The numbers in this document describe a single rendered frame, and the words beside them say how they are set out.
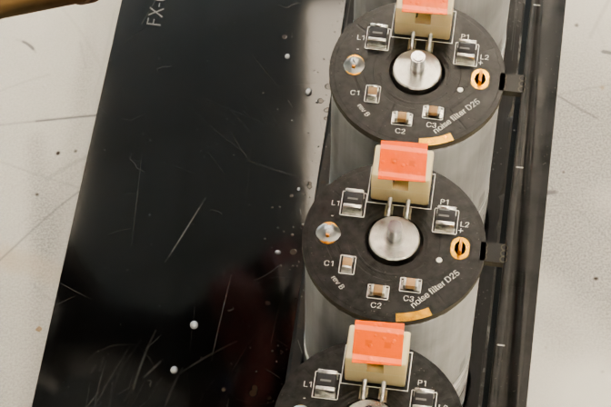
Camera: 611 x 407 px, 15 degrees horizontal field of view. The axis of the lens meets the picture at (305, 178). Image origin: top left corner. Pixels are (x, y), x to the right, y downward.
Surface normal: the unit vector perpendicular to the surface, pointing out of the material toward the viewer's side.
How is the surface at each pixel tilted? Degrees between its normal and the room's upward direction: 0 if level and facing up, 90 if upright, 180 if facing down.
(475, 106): 0
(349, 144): 90
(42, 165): 0
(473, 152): 90
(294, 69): 0
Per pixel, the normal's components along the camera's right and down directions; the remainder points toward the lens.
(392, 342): 0.00, -0.53
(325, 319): -0.77, 0.54
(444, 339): 0.57, 0.70
